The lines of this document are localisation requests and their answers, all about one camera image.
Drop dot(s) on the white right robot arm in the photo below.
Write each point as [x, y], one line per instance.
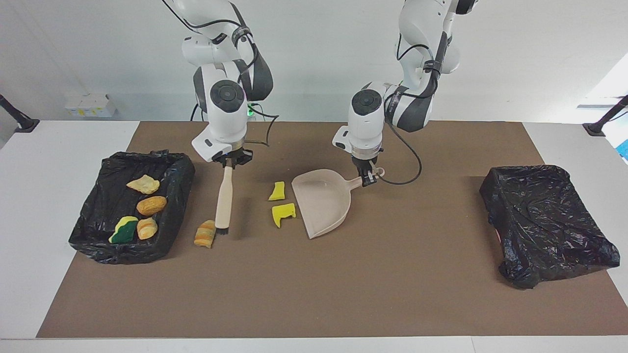
[225, 122]

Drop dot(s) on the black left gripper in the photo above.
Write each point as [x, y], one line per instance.
[366, 163]

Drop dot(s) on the brown bread bun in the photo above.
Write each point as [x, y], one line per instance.
[151, 205]

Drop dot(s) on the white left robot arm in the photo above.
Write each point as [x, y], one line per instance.
[365, 127]

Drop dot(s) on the pale torn bread chunk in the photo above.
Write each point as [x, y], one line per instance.
[143, 184]

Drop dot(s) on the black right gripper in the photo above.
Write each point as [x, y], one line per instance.
[233, 156]

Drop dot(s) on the white wall socket box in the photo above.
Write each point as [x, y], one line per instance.
[91, 105]

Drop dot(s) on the yellow sponge green backing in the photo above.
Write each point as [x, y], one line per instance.
[123, 231]

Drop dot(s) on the black bag lined bin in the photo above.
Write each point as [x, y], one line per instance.
[93, 230]
[544, 225]

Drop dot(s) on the blue object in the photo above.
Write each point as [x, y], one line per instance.
[624, 149]

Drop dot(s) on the pale ridged bread roll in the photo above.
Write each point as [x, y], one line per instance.
[147, 228]

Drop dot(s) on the yellow curved sponge scrap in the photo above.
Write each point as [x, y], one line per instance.
[277, 192]

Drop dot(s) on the beige plastic dustpan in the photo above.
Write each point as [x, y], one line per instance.
[324, 206]

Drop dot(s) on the brown table mat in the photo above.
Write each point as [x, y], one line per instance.
[294, 304]

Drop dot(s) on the beige hand brush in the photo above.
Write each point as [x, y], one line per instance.
[224, 201]

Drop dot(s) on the black camera stand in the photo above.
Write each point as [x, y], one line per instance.
[19, 120]
[603, 122]

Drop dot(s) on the orange striped croissant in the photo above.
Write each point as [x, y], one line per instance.
[205, 234]

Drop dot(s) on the yellow notched sponge piece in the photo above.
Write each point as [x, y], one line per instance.
[283, 214]

